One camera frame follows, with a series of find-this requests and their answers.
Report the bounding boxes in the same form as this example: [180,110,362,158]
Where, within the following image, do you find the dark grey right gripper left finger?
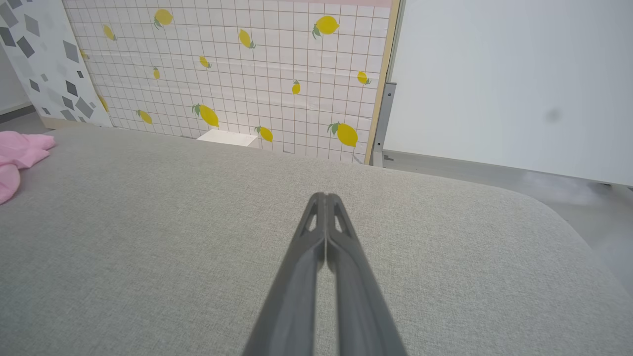
[242,192,327,356]

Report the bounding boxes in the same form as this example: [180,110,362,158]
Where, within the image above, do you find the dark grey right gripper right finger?
[326,193,409,356]

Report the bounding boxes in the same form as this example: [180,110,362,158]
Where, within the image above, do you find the pink shorts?
[0,131,56,205]

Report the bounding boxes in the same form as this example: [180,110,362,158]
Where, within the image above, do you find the white box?
[197,129,260,149]

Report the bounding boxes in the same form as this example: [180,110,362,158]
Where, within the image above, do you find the lemon print grid panel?
[62,0,401,165]

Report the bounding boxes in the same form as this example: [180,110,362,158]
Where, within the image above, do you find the plain white board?
[383,0,633,187]

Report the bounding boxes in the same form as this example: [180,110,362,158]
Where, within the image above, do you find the white panel with grey shapes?
[0,0,113,130]

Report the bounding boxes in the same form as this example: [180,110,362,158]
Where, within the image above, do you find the grey metal bracket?
[372,83,397,168]

